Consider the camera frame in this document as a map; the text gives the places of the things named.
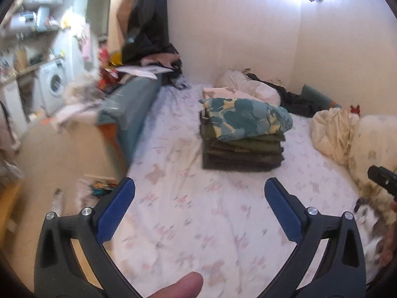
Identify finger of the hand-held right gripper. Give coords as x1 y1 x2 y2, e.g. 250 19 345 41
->
367 165 397 197

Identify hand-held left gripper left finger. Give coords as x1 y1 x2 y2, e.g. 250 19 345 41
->
35 177 140 298

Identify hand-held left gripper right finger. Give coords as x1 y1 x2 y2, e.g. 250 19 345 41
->
264 178 367 298

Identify blue yellow patterned shorts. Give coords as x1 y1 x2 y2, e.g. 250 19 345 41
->
199 97 294 142

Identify stack of folded green pants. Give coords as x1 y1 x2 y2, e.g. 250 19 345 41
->
199 113 286 172

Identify person's left hand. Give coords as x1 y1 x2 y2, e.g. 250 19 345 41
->
146 271 204 298

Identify plastic bag with packets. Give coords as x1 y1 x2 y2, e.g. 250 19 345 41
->
77 176 119 207

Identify cream patterned quilt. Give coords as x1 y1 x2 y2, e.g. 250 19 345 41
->
310 107 397 222

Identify teal padded bed side board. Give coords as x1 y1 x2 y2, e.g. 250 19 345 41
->
97 76 162 169

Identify teal headboard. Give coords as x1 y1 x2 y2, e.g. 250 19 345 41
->
301 84 342 110

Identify dark crumpled clothes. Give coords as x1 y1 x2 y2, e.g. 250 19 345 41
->
245 73 327 118

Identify pale patterned pillow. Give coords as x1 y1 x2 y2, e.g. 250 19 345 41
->
215 70 281 106

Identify white washing machine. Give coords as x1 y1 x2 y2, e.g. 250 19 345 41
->
36 60 68 113

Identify white papers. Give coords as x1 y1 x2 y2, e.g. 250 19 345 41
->
114 65 175 80

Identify hanging dark garment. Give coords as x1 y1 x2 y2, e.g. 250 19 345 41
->
122 0 181 66

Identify white water heater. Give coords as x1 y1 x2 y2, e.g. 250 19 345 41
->
9 10 37 27

